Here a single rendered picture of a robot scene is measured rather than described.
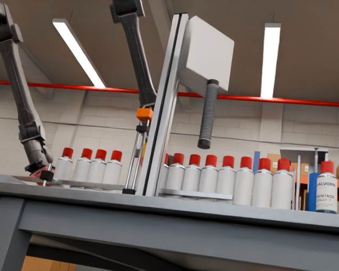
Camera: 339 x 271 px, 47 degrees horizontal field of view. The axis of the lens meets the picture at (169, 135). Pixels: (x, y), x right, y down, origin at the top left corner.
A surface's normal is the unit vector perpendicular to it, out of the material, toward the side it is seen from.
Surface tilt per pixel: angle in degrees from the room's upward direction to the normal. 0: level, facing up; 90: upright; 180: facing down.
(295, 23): 180
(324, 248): 90
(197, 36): 90
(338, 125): 90
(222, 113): 90
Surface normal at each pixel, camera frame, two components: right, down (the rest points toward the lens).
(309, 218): -0.30, -0.41
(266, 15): -0.18, 0.91
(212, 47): 0.59, -0.21
